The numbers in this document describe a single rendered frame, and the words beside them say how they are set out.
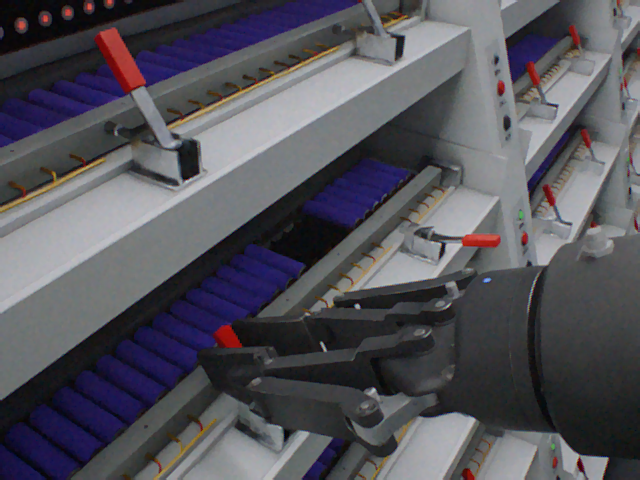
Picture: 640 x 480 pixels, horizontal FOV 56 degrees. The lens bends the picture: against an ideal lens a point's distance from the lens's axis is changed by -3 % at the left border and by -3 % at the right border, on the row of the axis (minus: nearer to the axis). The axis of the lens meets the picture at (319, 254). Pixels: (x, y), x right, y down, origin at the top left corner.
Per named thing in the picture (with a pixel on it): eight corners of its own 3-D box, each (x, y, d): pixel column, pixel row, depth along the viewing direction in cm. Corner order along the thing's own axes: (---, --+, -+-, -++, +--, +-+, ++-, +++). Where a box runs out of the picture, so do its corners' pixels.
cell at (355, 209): (321, 202, 70) (371, 220, 67) (312, 209, 69) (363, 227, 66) (321, 188, 69) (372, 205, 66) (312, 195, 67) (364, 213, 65)
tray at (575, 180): (614, 165, 132) (633, 106, 123) (535, 319, 90) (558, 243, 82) (525, 140, 140) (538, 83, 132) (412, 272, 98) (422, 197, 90)
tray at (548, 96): (606, 75, 124) (625, 7, 115) (517, 196, 82) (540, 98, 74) (512, 54, 132) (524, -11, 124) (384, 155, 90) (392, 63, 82)
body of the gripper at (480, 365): (564, 480, 25) (385, 459, 31) (608, 358, 31) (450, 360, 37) (512, 331, 23) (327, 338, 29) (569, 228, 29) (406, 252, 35)
